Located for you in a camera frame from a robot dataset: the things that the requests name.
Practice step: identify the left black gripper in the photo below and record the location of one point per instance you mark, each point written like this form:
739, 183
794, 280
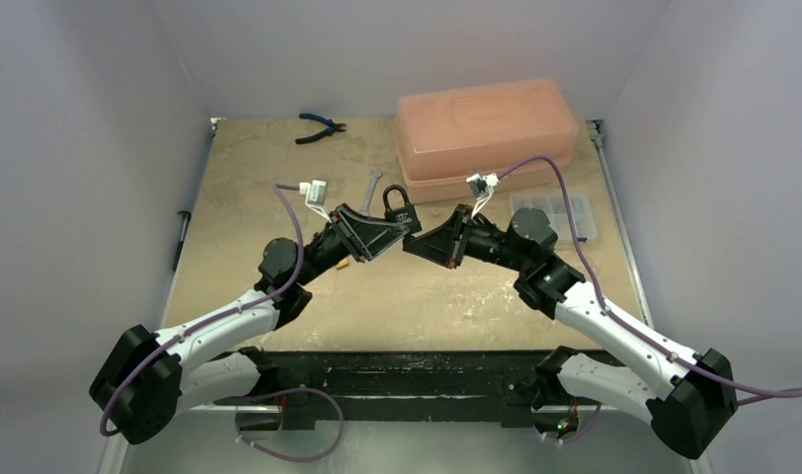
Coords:
363, 237

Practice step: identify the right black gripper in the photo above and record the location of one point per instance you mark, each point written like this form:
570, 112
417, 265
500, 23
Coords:
463, 235

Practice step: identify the black padlock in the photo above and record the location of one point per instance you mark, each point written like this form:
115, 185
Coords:
405, 214

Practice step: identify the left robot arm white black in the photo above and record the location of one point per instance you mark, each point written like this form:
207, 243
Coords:
138, 387

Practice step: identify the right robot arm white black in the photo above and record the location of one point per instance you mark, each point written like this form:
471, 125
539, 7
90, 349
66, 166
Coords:
673, 389

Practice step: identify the silver open-end wrench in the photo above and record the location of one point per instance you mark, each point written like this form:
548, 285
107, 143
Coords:
374, 176

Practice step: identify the pink plastic toolbox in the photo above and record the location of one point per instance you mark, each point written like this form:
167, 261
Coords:
444, 137

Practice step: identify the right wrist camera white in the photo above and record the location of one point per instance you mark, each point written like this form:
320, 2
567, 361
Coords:
482, 187

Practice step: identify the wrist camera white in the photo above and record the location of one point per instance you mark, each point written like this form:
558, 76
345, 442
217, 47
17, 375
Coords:
482, 187
315, 193

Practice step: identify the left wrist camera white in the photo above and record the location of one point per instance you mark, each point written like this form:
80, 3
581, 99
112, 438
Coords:
315, 193

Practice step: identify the black mounting base plate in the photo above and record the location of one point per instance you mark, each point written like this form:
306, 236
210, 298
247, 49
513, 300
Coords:
498, 387

